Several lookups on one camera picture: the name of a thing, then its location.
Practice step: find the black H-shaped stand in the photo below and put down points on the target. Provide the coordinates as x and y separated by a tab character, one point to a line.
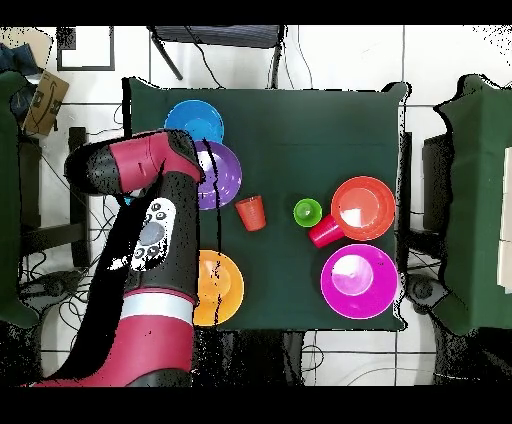
436	184
40	236

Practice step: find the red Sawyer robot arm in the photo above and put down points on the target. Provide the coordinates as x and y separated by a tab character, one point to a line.
160	340

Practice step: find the dark green tablecloth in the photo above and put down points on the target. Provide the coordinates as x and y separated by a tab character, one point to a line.
300	132

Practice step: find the green cloth covered table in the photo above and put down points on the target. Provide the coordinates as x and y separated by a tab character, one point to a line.
472	200
8	200

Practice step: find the large pink bowl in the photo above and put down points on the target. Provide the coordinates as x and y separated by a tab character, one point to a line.
359	281

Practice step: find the red cup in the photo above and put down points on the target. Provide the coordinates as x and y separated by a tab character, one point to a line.
324	234

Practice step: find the large yellow bowl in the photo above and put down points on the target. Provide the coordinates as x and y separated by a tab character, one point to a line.
230	288

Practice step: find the black square frame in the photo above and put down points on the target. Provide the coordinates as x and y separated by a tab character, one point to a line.
86	68

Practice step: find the purple bowl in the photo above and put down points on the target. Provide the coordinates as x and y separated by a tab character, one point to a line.
230	176

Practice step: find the cardboard box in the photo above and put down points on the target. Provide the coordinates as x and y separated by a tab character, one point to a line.
46	104

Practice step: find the dark blue fabric bag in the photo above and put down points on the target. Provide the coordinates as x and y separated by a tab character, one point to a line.
18	60

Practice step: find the white box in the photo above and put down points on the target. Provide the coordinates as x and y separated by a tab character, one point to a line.
506	220

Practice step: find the beige board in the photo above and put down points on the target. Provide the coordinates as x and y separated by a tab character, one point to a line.
42	48

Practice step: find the black folding chair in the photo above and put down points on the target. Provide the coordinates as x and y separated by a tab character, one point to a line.
216	36

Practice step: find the orange cup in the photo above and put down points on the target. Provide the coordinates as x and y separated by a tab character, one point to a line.
251	214

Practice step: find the green cup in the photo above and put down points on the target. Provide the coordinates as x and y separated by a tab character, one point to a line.
307	212

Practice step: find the sky blue bowl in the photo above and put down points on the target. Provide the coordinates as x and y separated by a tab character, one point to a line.
196	118

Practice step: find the orange bowl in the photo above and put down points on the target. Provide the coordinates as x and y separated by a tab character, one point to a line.
362	208

